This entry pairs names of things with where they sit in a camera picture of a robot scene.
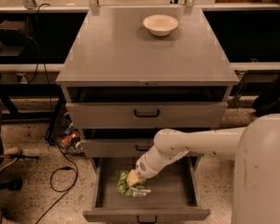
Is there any black hanging cable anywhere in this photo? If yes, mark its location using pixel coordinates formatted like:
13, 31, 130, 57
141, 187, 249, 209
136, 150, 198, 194
25, 3, 54, 110

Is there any green jalapeno chip bag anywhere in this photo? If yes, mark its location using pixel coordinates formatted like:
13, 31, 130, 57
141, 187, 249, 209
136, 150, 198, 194
117, 170, 151, 198

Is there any grey drawer cabinet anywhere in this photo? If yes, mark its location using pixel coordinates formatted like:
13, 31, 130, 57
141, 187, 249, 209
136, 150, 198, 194
55, 6, 240, 224

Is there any white bowl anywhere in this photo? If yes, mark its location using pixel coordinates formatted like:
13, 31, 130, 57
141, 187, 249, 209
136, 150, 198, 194
143, 15, 178, 36

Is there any grey drawer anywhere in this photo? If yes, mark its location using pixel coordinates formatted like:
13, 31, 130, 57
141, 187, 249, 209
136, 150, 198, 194
81, 139, 153, 158
66, 102, 227, 129
83, 157, 210, 224

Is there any black floor cable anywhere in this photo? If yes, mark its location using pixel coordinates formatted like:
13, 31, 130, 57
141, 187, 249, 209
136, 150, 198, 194
35, 147, 79, 224

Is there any top grey drawer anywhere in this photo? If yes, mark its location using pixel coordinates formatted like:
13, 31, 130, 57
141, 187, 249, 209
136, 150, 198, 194
66, 102, 227, 129

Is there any orange can on floor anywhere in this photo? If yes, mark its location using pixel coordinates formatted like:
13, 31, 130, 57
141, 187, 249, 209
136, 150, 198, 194
62, 132, 80, 147

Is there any bottom grey drawer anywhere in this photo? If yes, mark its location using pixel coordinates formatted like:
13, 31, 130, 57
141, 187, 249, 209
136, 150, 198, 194
83, 157, 210, 224

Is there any middle grey drawer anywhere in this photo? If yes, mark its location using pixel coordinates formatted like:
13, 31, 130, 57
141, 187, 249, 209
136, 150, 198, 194
81, 139, 153, 158

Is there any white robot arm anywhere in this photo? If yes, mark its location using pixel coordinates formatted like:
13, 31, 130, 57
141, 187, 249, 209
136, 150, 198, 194
127, 114, 280, 224

